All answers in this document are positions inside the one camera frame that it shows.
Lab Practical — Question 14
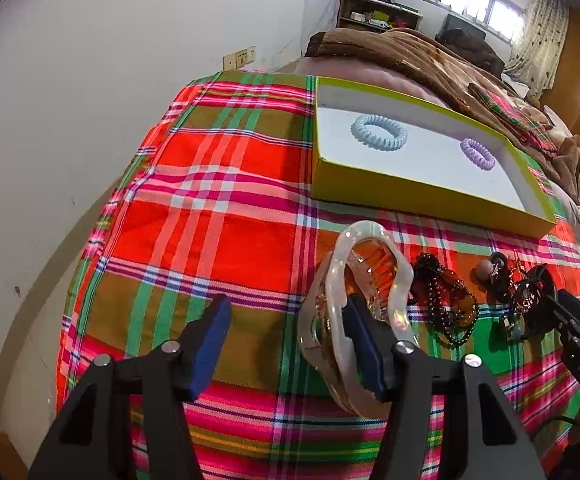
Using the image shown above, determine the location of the light blue spiral hair tie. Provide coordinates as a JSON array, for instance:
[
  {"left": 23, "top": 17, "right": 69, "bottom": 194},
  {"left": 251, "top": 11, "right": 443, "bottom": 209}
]
[{"left": 351, "top": 114, "right": 408, "bottom": 147}]

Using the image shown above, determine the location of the window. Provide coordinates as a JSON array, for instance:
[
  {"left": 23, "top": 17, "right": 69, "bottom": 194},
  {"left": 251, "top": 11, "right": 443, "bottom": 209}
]
[{"left": 422, "top": 0, "right": 527, "bottom": 43}]

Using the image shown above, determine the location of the pearly translucent hair claw clip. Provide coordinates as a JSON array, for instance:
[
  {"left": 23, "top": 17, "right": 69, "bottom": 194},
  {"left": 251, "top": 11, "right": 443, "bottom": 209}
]
[{"left": 297, "top": 224, "right": 416, "bottom": 416}]

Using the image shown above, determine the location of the folded plaid cloth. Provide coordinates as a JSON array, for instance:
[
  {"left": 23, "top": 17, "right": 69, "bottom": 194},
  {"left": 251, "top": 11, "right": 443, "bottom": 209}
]
[{"left": 467, "top": 82, "right": 558, "bottom": 153}]

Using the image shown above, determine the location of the purple spiral hair tie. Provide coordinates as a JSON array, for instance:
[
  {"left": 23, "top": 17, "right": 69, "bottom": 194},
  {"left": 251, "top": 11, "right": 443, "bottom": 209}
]
[{"left": 460, "top": 137, "right": 496, "bottom": 171}]

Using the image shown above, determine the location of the patterned cream curtain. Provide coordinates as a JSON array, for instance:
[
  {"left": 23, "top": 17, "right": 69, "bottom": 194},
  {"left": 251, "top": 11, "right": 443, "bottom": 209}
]
[{"left": 507, "top": 0, "right": 571, "bottom": 98}]

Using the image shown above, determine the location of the dark brown jacket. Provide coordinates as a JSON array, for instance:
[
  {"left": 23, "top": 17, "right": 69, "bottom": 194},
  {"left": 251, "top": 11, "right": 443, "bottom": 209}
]
[{"left": 440, "top": 27, "right": 506, "bottom": 73}]

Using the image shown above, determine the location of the red green plaid bed sheet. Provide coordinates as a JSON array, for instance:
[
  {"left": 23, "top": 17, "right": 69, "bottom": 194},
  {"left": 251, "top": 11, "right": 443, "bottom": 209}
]
[{"left": 55, "top": 71, "right": 580, "bottom": 480}]

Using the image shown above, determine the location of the wooden shelf cabinet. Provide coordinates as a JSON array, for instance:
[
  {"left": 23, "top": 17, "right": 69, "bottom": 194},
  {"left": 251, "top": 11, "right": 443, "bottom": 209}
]
[{"left": 337, "top": 0, "right": 425, "bottom": 35}]

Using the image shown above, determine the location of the beige wall socket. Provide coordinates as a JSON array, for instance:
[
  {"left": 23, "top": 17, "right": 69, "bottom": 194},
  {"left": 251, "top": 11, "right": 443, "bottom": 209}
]
[{"left": 222, "top": 46, "right": 257, "bottom": 71}]

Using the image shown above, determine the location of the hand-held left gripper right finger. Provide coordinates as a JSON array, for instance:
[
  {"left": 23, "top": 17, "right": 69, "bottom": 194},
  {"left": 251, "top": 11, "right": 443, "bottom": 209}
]
[{"left": 342, "top": 294, "right": 546, "bottom": 480}]

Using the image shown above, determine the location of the black monitor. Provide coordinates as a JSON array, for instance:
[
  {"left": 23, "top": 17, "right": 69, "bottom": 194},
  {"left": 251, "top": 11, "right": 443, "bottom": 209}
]
[{"left": 442, "top": 14, "right": 486, "bottom": 41}]

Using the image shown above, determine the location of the brown plush blanket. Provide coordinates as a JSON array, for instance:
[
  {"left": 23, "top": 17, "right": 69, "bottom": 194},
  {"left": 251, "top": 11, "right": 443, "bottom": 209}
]
[{"left": 304, "top": 27, "right": 578, "bottom": 196}]

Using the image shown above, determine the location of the dark brown beaded bracelet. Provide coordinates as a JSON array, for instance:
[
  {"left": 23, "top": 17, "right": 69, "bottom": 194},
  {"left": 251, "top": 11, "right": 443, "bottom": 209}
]
[{"left": 409, "top": 252, "right": 480, "bottom": 346}]

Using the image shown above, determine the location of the black hair tie with beads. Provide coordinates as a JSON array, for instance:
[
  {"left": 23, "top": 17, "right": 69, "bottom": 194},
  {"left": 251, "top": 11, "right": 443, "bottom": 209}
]
[{"left": 475, "top": 251, "right": 526, "bottom": 343}]

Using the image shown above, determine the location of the yellow-green cardboard box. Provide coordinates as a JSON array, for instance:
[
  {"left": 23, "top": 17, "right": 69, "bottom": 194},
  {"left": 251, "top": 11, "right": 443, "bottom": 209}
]
[{"left": 311, "top": 76, "right": 557, "bottom": 237}]

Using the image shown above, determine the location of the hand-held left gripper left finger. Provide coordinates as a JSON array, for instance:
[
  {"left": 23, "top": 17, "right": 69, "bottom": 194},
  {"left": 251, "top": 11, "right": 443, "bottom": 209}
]
[{"left": 27, "top": 294, "right": 233, "bottom": 480}]

